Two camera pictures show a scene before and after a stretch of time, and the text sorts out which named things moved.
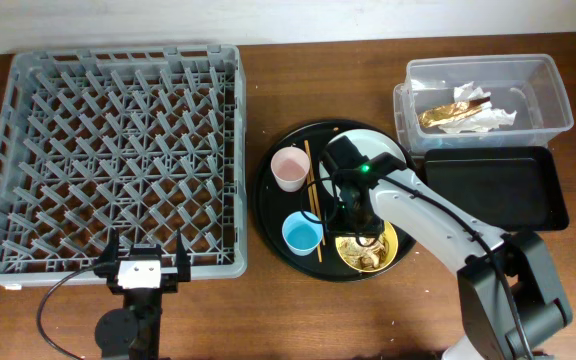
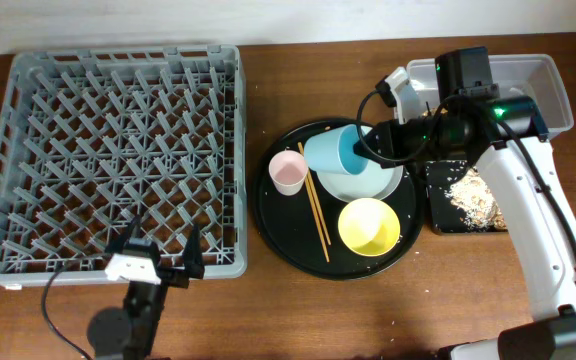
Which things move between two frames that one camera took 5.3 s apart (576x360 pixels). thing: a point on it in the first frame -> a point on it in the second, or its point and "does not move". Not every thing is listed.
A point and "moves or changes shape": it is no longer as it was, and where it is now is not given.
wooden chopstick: [313, 208] moves or changes shape
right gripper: [335, 223] -> [392, 138]
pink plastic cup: [290, 166] does not move
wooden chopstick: [314, 187] moves or changes shape
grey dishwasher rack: [141, 141] does not move
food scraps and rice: [365, 258] -> [472, 194]
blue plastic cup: [302, 234] -> [332, 150]
